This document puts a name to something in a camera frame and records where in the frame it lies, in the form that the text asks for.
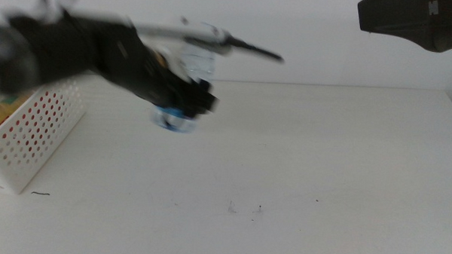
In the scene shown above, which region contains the left black braided camera cable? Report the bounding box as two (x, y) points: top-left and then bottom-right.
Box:
(32, 0), (287, 64)

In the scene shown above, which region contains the clear water bottle blue cap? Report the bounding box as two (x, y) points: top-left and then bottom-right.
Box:
(149, 20), (220, 135)

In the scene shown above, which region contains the white perforated plastic basket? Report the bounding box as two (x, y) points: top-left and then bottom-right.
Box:
(0, 72), (88, 197)

